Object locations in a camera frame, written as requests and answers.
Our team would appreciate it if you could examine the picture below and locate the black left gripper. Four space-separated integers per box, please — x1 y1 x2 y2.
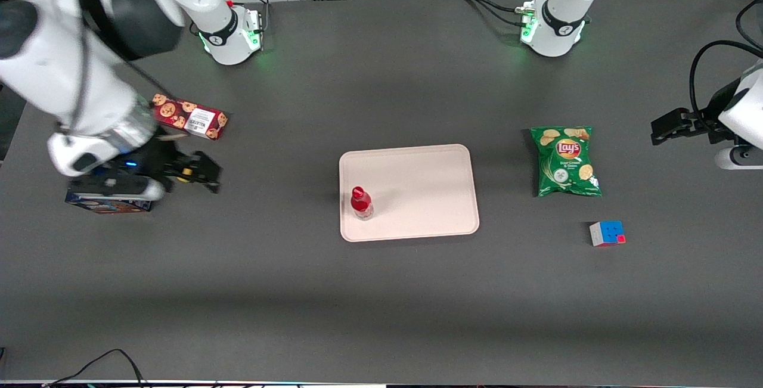
650 108 733 147

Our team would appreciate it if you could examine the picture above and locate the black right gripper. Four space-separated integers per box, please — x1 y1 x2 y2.
122 133 222 194

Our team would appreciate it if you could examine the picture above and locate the red coke bottle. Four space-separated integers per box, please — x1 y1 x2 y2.
350 185 375 221

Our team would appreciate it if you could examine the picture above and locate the beige plastic tray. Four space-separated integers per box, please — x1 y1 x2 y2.
339 144 480 243

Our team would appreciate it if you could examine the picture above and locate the red cookie box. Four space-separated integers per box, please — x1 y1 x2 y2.
149 93 229 141

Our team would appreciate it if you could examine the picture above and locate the dark blue snack box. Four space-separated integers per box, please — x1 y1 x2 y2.
64 193 153 215

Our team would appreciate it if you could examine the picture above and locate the green Lay's chips bag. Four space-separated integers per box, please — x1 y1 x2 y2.
529 126 603 198

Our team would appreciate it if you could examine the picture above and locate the colourful puzzle cube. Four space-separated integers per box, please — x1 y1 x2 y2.
589 220 626 248

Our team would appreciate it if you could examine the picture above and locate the black looped cable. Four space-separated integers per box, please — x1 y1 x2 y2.
689 40 763 134

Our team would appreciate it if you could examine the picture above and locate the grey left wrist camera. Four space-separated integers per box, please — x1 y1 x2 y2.
714 145 763 170

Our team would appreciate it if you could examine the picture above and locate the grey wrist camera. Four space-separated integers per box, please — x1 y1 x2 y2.
66 173 166 202
714 145 763 170

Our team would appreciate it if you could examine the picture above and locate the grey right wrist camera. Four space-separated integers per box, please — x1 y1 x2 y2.
66 173 166 202

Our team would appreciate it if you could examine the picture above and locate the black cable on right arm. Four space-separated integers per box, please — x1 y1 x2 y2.
72 0 179 132

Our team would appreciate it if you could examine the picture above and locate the black cable at table corner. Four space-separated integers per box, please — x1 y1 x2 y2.
736 0 763 54

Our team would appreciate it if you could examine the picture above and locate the black table edge cable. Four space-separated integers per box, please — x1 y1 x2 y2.
42 349 150 388

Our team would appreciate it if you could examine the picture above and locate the black base cable bundle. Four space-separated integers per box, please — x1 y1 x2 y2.
452 0 528 27

